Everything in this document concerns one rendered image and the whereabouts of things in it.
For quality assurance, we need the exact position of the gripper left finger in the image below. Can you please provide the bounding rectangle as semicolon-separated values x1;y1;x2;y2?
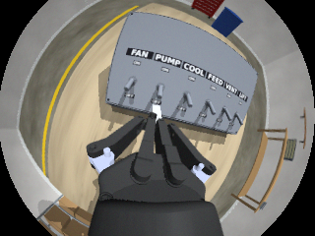
86;105;158;182

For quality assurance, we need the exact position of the grey switch console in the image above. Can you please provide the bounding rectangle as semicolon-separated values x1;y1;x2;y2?
105;12;258;135

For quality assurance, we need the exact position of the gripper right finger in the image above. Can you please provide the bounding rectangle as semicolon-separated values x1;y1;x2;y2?
155;105;217;186

